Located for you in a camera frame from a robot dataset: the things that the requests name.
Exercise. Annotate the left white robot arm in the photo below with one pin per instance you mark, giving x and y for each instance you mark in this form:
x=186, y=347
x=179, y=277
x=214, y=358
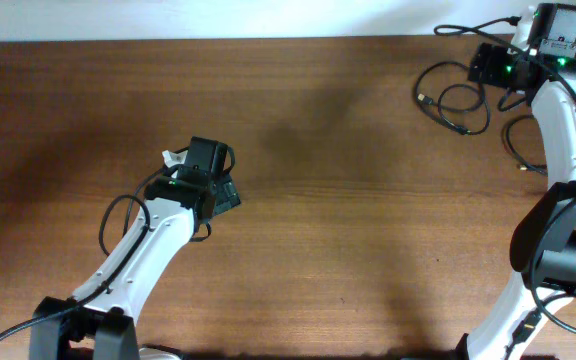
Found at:
x=99, y=320

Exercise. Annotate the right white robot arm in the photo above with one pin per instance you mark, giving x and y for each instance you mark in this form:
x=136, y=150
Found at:
x=539, y=62

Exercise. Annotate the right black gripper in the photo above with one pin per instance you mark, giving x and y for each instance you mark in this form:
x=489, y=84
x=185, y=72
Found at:
x=484, y=65

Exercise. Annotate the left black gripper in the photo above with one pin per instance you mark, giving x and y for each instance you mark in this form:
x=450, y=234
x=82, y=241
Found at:
x=227, y=194

